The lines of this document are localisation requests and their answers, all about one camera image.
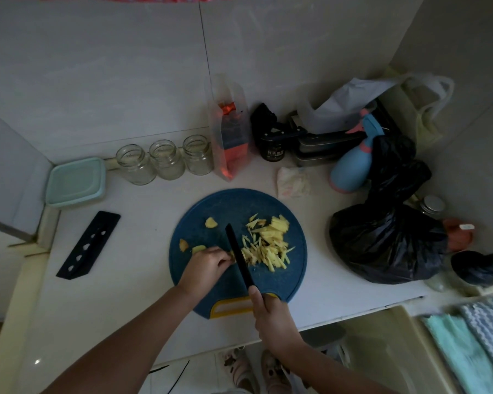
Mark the person's left hand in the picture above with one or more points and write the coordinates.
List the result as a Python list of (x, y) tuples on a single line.
[(201, 270)]

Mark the person's right hand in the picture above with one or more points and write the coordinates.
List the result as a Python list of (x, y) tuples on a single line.
[(275, 324)]

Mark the person's left thumb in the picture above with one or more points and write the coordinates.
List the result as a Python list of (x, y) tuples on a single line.
[(225, 265)]

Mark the person's right thumb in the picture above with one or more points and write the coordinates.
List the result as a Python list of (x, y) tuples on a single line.
[(255, 301)]

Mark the black kitchen knife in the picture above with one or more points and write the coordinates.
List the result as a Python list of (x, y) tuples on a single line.
[(238, 252)]

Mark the person's left forearm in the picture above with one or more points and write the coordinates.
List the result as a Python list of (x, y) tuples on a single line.
[(123, 348)]

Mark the person's right forearm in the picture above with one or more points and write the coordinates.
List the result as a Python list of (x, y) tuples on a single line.
[(332, 373)]

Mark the yellow ginger chunk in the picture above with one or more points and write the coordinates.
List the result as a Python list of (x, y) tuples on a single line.
[(183, 245), (198, 249), (210, 222)]

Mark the pile of ginger strips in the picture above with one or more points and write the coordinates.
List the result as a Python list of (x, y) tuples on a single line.
[(269, 244)]

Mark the round blue cutting board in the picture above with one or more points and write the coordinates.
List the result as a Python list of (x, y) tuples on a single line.
[(213, 209)]

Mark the person's pink left shoe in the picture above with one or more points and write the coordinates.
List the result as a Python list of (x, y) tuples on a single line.
[(240, 371)]

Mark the person's pink shoe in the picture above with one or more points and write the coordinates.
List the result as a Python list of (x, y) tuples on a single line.
[(240, 371), (273, 375)]

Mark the person's pink right shoe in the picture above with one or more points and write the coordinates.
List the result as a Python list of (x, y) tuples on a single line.
[(273, 375)]

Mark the grey stool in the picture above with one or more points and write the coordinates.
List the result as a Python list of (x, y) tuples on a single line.
[(326, 338)]

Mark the crumpled white wrapper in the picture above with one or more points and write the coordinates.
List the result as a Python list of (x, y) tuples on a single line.
[(293, 182)]

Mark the empty glass jar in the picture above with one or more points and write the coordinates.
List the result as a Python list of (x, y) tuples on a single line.
[(135, 166), (198, 155), (167, 160)]

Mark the black labelled jar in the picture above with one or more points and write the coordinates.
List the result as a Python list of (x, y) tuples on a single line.
[(273, 150)]

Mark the clear bag with orange contents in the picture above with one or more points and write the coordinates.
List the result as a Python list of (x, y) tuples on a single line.
[(230, 135)]

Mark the black knife sheath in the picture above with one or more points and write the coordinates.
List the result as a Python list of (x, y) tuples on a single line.
[(88, 246)]

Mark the black plastic bag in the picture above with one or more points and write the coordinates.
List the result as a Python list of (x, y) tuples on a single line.
[(386, 242)]

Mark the black cloth bundle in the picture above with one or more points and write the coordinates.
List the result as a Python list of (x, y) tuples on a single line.
[(263, 118)]

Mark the stack of metal boxes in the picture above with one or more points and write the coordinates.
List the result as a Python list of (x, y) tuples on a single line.
[(320, 145)]

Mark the blue spray bottle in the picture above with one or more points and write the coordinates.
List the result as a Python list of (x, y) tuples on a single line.
[(351, 166)]

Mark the teal plastic container lid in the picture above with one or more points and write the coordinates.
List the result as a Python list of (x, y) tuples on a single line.
[(76, 182)]

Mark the small jar with silver lid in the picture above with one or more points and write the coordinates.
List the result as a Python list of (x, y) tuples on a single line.
[(432, 205)]

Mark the white plastic bag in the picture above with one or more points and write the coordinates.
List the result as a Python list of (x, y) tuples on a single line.
[(345, 102)]

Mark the teal towel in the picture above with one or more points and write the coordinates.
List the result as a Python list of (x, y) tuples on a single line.
[(460, 356)]

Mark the orange brown container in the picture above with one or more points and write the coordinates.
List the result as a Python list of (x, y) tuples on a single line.
[(458, 235)]

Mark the dark blue cloth bundle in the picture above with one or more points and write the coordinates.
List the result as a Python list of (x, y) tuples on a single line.
[(474, 267)]

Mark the grey striped towel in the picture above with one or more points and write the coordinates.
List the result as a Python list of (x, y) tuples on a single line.
[(489, 328)]

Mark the pale yellow plastic bag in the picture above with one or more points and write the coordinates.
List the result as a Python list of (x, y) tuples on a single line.
[(425, 110)]

